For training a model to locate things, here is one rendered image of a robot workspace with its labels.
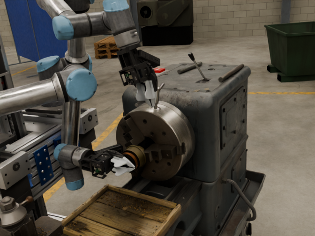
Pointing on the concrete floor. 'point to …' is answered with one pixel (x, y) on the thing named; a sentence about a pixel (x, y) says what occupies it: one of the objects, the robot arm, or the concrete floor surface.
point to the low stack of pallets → (106, 47)
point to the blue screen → (33, 32)
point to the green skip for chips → (292, 51)
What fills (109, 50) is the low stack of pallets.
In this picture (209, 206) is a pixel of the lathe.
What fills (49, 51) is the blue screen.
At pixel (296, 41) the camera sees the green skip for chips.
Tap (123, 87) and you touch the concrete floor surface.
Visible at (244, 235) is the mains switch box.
